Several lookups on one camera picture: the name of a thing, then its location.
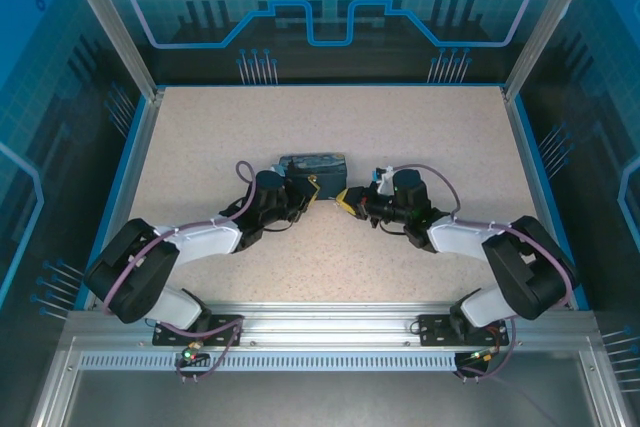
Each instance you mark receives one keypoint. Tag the starry night print tin box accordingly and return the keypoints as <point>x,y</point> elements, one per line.
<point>325,167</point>

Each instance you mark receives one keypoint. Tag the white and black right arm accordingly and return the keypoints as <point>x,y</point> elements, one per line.
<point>460,239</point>

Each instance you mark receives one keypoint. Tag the blue table edge trim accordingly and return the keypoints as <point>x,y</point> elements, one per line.
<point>536,172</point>
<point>114,197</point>

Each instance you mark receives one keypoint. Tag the small connector with LED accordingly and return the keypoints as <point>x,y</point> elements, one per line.
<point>192,349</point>
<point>482,356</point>

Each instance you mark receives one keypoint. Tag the grey metal tray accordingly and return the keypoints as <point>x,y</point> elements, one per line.
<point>325,402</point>

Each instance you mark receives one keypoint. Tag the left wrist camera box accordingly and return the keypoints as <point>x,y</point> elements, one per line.
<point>280,169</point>

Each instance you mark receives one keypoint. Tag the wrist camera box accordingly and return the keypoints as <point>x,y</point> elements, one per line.
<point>384,182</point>
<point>280,169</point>

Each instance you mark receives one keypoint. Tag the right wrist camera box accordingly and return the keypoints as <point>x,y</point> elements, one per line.
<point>384,182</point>

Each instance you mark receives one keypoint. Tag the aluminium frame post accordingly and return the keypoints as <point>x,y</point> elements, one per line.
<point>545,27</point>
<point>118,27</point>

